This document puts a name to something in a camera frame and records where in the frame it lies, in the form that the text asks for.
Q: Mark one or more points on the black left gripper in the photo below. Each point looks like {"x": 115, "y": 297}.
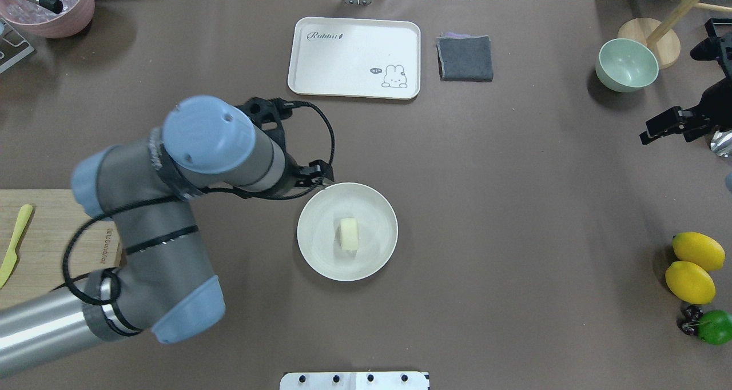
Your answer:
{"x": 316, "y": 171}

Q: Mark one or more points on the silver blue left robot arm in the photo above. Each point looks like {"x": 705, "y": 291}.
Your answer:
{"x": 167, "y": 284}

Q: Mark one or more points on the cream rabbit tray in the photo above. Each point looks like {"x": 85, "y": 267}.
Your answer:
{"x": 355, "y": 57}

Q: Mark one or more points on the cream round plate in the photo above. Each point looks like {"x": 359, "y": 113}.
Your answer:
{"x": 318, "y": 236}

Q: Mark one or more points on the grey folded cloth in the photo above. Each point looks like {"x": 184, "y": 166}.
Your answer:
{"x": 465, "y": 58}

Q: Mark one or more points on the pink bowl of ice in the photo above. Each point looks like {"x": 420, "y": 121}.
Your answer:
{"x": 49, "y": 18}

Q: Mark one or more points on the bamboo cutting board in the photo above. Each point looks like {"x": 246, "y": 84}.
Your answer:
{"x": 55, "y": 219}

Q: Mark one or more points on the white mounting plate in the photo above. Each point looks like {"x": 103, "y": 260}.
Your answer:
{"x": 356, "y": 380}

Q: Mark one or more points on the yellow plastic knife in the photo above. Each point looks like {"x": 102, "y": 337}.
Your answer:
{"x": 11, "y": 256}

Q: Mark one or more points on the mint green bowl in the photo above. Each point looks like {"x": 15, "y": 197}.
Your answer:
{"x": 625, "y": 66}

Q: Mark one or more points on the wooden mug tree stand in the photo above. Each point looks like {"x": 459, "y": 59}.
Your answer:
{"x": 659, "y": 37}

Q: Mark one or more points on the yellow lemon left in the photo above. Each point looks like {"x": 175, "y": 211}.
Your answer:
{"x": 700, "y": 249}

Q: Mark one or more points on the yellow lemon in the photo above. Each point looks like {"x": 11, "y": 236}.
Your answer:
{"x": 690, "y": 283}
{"x": 700, "y": 249}

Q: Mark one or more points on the yellow lemon right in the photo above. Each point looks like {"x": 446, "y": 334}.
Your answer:
{"x": 690, "y": 283}

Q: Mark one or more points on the metal scoop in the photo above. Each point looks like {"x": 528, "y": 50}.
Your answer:
{"x": 720, "y": 143}

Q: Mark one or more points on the dark cherries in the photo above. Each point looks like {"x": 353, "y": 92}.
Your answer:
{"x": 689, "y": 322}

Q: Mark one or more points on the green lime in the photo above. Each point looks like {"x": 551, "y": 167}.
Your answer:
{"x": 715, "y": 327}

